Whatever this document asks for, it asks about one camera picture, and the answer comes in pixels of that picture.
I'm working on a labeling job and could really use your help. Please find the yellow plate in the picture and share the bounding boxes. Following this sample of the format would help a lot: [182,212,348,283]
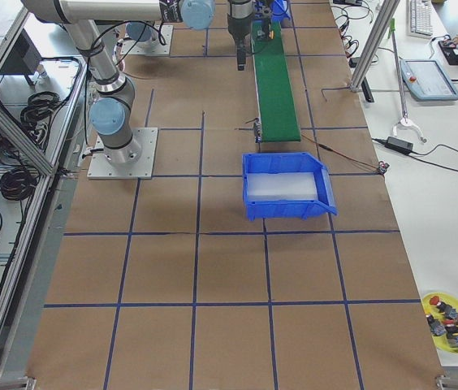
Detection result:
[421,292,458,353]

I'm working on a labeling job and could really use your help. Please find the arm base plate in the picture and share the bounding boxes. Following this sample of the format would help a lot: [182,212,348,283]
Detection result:
[131,25,173,57]
[87,128,158,180]

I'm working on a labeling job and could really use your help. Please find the green conveyor belt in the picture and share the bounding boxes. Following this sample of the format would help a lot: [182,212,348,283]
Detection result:
[252,22,301,142]

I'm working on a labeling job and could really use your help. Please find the red black wire pair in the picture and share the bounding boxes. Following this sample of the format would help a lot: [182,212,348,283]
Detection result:
[301,136,389,176]

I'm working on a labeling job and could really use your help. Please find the black laptop charger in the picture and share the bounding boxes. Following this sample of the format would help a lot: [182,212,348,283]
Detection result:
[385,136,413,155]

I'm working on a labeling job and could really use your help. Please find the white keyboard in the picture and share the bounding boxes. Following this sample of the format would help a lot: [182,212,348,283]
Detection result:
[406,0,433,39]

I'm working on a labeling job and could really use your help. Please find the aluminium profile post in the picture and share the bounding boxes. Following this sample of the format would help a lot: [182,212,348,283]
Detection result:
[349,0,400,92]

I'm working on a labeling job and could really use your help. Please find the blue bin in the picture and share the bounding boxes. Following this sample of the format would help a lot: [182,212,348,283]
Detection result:
[271,0,292,22]
[242,152,338,221]

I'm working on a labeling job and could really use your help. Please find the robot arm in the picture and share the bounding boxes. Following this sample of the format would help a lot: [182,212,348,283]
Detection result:
[253,0,274,24]
[23,1,215,164]

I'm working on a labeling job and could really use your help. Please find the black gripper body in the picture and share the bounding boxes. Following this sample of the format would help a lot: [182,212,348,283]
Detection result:
[227,14,253,41]

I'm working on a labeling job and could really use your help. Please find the teach pendant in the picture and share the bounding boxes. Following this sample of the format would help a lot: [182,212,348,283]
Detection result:
[400,59,458,102]

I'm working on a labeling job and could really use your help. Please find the left blue bin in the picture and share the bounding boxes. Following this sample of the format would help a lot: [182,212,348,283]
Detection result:
[271,0,292,22]

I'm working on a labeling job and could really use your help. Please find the right blue bin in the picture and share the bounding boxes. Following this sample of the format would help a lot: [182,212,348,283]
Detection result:
[242,152,338,221]

